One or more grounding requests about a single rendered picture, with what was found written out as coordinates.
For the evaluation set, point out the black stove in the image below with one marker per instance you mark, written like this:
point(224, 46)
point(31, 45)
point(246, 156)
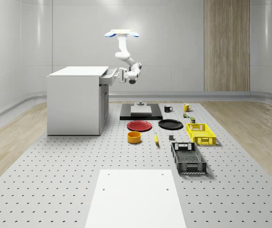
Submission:
point(126, 112)

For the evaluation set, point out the white board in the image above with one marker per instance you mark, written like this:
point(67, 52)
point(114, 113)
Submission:
point(136, 202)

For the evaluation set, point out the flat-sided can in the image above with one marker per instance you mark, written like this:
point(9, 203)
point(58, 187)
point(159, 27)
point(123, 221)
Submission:
point(192, 120)

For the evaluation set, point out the puzzle cube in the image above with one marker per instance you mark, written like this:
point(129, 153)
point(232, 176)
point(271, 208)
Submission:
point(186, 115)

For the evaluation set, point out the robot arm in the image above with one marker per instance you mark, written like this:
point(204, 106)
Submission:
point(122, 46)

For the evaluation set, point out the grey cube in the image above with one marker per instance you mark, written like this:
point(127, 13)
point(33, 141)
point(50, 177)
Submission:
point(171, 137)

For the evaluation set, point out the red plate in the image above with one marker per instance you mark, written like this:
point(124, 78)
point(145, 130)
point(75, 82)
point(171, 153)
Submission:
point(139, 126)

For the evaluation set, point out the banana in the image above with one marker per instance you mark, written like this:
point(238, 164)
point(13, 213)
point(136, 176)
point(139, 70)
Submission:
point(156, 139)

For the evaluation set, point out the white cabinet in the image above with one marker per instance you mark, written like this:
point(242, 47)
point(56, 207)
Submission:
point(73, 102)

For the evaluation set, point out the black mug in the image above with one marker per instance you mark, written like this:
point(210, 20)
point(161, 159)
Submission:
point(167, 109)

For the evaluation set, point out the yellow basket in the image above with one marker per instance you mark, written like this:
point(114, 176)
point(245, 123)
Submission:
point(212, 140)

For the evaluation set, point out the dark grey basket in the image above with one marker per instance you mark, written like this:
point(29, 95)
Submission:
point(190, 167)

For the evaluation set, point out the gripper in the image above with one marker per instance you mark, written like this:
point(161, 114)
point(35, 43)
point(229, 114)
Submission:
point(121, 75)

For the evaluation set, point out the yellow bowl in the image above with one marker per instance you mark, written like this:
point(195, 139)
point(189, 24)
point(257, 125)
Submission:
point(134, 139)

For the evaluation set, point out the yellow mug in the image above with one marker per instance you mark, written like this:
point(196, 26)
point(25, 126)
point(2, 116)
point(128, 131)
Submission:
point(186, 108)

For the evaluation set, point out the white drawer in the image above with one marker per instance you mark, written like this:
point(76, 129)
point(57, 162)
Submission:
point(106, 77)

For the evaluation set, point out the black plate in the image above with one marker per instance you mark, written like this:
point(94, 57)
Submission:
point(170, 124)

